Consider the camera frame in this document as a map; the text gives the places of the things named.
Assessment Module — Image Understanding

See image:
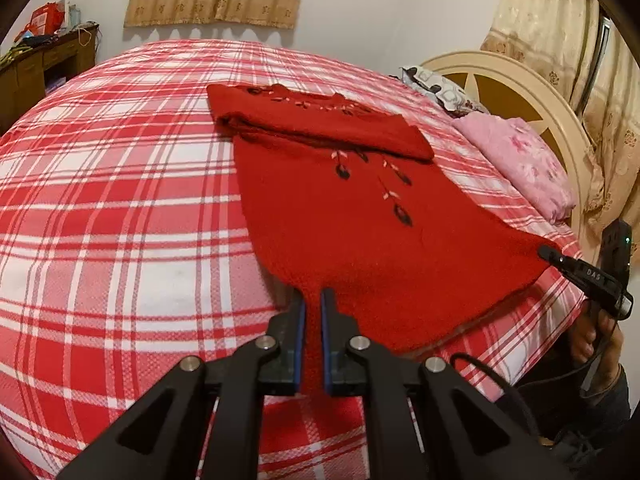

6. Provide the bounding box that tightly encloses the red knitted sweater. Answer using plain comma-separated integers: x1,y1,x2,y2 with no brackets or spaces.
207,84,547,393

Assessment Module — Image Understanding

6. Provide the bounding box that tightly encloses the person right hand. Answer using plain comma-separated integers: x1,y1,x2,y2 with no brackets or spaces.
568,301,624,394

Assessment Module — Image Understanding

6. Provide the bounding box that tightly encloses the pink floral folded blanket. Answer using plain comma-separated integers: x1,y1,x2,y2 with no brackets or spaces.
452,112,577,223

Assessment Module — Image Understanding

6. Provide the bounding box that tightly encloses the red white plaid bedsheet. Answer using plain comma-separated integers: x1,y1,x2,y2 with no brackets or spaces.
1,40,579,479

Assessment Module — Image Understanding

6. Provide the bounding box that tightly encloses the cream wooden bed headboard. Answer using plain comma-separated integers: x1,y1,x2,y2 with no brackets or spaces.
422,51,600,263

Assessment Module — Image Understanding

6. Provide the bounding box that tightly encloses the white patterned pillow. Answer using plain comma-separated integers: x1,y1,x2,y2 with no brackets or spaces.
400,65,489,117

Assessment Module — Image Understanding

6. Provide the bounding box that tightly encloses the beige curtain by headboard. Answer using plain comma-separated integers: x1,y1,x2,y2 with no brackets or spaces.
482,0,639,235

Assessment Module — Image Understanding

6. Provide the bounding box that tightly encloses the brown wooden desk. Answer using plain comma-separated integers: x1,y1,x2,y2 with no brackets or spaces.
1,22,101,133

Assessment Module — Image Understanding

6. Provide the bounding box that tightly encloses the red gift bag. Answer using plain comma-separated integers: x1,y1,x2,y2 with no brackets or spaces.
15,0,65,41

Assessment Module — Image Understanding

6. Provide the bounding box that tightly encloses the black cable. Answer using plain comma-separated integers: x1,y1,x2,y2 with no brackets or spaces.
448,309,622,441

